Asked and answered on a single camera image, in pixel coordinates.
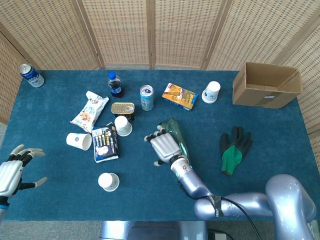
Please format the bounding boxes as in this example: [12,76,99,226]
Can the paper cup with green leaves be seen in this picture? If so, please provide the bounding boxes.
[114,115,133,137]

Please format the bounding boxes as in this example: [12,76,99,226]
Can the cola bottle with blue cap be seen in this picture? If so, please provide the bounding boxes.
[107,71,125,98]

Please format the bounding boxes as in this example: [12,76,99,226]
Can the stacked blue-flower paper cups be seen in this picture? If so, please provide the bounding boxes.
[201,81,222,104]

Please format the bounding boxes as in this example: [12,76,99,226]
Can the paper cup with green flower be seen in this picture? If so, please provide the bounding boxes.
[97,172,120,193]

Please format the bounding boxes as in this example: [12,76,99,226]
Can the green and black work glove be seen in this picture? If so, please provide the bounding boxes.
[219,125,253,176]

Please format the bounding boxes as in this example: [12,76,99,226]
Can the blue felt table cover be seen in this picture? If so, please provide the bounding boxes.
[0,69,320,222]

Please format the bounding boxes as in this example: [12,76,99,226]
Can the dark blue pad package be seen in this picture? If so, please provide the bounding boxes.
[91,122,120,164]

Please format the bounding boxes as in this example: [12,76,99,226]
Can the open brown cardboard box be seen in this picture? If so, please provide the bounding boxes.
[232,61,303,109]

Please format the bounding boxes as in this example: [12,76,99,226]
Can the tall light blue drink can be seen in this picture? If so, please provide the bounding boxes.
[139,84,155,112]

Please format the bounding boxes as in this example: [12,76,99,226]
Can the silver robot torso base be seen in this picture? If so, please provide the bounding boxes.
[99,221,208,240]

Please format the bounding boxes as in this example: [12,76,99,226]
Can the orange and blue carton box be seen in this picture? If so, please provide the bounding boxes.
[161,82,199,111]

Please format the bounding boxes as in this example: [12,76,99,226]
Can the grey object at left edge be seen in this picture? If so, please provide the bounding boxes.
[19,63,45,88]

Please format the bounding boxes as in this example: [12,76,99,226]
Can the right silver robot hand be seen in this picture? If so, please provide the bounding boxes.
[144,124,183,166]

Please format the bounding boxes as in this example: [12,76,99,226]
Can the woven rattan folding screen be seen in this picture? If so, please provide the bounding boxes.
[0,0,320,136]

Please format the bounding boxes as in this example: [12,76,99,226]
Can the black tin with gold lid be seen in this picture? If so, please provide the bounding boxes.
[110,102,136,123]

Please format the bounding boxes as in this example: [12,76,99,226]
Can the black cable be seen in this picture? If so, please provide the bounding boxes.
[221,196,263,240]

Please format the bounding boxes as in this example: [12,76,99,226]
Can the green transparent spray bottle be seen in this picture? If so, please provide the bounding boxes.
[158,118,194,170]

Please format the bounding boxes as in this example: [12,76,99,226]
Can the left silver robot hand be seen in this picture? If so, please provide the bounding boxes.
[0,144,48,199]

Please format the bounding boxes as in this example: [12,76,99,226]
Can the white snack bag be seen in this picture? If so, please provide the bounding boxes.
[70,90,110,134]

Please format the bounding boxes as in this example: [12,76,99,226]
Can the paper cup with purple flower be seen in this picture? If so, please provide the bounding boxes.
[65,132,93,151]

